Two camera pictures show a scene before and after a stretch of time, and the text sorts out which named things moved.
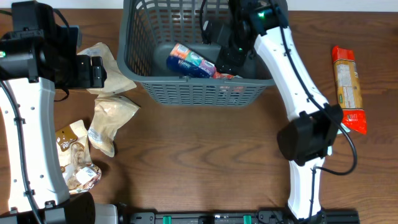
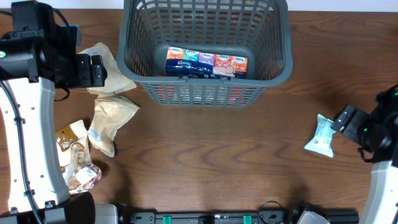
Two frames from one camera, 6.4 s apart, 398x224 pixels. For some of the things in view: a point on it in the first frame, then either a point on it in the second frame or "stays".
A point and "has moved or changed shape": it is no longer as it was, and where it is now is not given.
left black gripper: (82, 78) stays
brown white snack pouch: (81, 173) stays
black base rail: (260, 216) stays
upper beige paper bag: (115, 81) stays
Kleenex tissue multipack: (186, 61) has moved or changed shape
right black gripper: (237, 60) -> (349, 129)
